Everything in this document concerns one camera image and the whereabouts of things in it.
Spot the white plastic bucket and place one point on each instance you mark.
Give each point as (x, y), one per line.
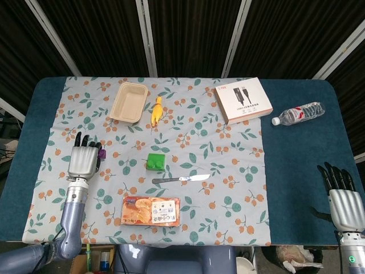
(244, 265)

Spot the clear plastic water bottle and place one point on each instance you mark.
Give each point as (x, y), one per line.
(299, 113)

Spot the blue and white bottle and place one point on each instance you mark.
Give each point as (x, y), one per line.
(104, 261)

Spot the dark blue table cover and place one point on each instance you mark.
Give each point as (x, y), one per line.
(299, 171)

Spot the blue-grey robot torso base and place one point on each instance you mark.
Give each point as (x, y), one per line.
(176, 259)

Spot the orange cookie box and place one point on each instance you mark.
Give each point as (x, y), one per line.
(148, 212)

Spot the metal table knife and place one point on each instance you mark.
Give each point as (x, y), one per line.
(176, 179)

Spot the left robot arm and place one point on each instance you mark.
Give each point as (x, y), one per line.
(71, 222)

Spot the brown cardboard box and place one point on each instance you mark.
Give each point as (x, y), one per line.
(81, 264)

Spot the beige food tray container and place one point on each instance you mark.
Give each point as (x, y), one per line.
(128, 102)

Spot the floral print tablecloth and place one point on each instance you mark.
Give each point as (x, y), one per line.
(199, 142)

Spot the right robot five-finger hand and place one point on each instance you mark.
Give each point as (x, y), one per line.
(348, 208)

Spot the purple toy block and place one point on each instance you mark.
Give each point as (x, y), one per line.
(102, 154)

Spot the white partition frame post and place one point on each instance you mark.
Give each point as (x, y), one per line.
(54, 38)
(148, 40)
(235, 40)
(339, 51)
(11, 109)

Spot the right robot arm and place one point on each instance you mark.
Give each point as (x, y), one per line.
(353, 254)

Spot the yellow rubber chicken toy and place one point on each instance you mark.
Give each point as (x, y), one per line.
(156, 112)

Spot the green toy block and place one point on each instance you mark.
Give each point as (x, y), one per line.
(155, 162)

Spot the black trash bag bin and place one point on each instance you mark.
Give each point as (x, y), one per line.
(293, 258)

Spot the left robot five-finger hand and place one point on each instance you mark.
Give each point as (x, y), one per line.
(84, 161)

